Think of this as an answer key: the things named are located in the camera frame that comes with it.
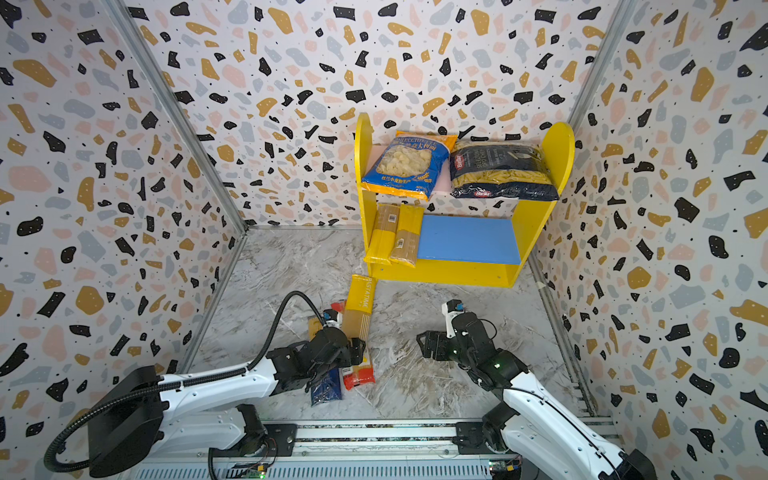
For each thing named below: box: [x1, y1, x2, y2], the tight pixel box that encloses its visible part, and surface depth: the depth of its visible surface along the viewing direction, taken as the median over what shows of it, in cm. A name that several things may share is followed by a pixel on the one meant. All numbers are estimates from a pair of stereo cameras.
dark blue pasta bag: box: [311, 368, 343, 407], surface depth 81 cm
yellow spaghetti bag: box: [364, 204, 400, 262], surface depth 100 cm
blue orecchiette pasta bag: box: [360, 130, 458, 202], surface depth 78 cm
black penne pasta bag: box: [449, 140, 560, 201], surface depth 74 cm
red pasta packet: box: [342, 366, 376, 391], surface depth 84 cm
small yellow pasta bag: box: [308, 317, 323, 342], surface depth 94 cm
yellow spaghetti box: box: [342, 274, 376, 354], surface depth 99 cm
